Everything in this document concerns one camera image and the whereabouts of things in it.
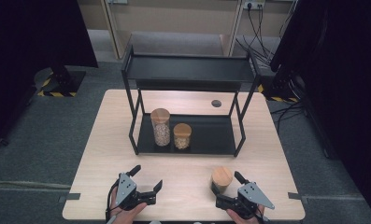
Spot tall glass jar wooden lid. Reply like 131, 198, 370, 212
150, 107, 172, 147

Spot black floor cables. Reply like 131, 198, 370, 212
268, 77, 309, 133

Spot short glass jar wooden lid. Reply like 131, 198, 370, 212
210, 165, 234, 196

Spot black curtain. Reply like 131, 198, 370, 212
0, 0, 99, 150
269, 0, 371, 222

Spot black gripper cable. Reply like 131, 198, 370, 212
105, 181, 121, 224

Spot beige wooden cabinet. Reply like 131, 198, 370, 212
100, 0, 247, 60

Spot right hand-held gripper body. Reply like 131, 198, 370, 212
215, 181, 276, 220

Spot medium glass jar wooden lid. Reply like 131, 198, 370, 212
172, 122, 193, 150

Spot person's right hand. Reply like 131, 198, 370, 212
225, 204, 266, 224

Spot person's left hand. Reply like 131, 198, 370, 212
107, 186, 149, 224

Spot black two-tier metal rack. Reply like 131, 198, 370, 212
121, 45, 262, 158

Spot black stand base striped tape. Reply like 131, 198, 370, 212
33, 66, 87, 98
257, 72, 300, 104

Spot white power strip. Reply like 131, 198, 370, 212
242, 0, 266, 10

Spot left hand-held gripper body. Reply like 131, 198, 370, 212
113, 172, 158, 212

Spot black hanging power cables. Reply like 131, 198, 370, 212
235, 3, 289, 67

